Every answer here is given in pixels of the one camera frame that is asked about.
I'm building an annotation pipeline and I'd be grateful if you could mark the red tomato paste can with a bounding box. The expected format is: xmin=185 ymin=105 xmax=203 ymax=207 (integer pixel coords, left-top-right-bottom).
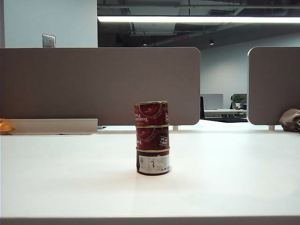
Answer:
xmin=134 ymin=101 xmax=169 ymax=127
xmin=135 ymin=125 xmax=170 ymax=150

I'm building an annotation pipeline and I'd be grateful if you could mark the dark can with white label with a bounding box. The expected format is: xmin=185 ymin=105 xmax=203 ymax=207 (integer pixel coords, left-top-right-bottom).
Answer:
xmin=135 ymin=147 xmax=170 ymax=175

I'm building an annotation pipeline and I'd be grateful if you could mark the white background desk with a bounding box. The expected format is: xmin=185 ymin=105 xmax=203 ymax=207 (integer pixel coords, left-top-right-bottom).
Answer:
xmin=203 ymin=109 xmax=248 ymax=115

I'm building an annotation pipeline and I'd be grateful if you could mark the green potted plant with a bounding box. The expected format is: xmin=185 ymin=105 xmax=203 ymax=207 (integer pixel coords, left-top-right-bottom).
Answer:
xmin=231 ymin=94 xmax=246 ymax=110

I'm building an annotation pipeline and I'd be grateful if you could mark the long ceiling light strip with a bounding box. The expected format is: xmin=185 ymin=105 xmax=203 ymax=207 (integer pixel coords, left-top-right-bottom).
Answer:
xmin=97 ymin=15 xmax=300 ymax=23

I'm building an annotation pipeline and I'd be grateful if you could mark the narrow brown desk divider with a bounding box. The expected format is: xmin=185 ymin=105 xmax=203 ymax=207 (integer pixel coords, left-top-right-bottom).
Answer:
xmin=247 ymin=46 xmax=300 ymax=126

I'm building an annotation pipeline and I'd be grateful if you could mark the brown bag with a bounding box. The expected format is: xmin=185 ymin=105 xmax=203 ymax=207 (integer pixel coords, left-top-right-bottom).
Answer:
xmin=279 ymin=108 xmax=300 ymax=134

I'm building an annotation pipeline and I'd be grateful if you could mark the orange object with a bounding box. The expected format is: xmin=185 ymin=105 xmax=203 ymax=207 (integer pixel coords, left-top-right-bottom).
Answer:
xmin=0 ymin=119 xmax=15 ymax=135

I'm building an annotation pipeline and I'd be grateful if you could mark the white cable tray box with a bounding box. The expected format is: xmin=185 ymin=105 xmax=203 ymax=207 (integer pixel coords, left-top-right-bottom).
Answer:
xmin=0 ymin=118 xmax=98 ymax=135

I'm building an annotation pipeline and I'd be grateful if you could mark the metal wall plate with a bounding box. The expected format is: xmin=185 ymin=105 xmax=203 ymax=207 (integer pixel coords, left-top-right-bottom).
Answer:
xmin=42 ymin=34 xmax=56 ymax=48

